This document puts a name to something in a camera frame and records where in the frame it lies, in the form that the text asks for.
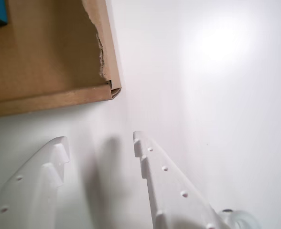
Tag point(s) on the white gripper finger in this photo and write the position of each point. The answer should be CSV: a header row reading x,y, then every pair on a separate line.
x,y
28,190
171,190

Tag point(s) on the brown cardboard box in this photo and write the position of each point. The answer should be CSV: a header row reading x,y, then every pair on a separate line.
x,y
47,59

